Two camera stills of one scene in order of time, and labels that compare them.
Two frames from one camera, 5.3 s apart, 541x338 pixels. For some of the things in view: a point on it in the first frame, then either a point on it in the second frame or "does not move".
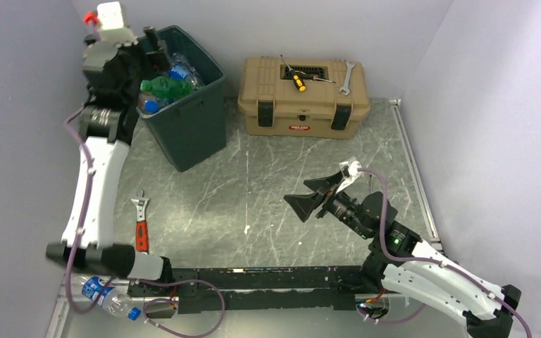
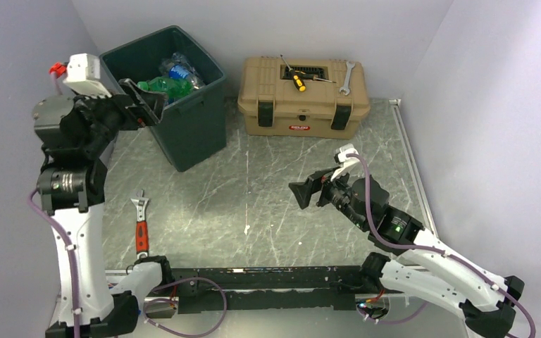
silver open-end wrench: [346, 86] does not move
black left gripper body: [135, 60] → [106, 117]
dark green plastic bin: [193, 127] does not move
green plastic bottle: [166, 87] does not move
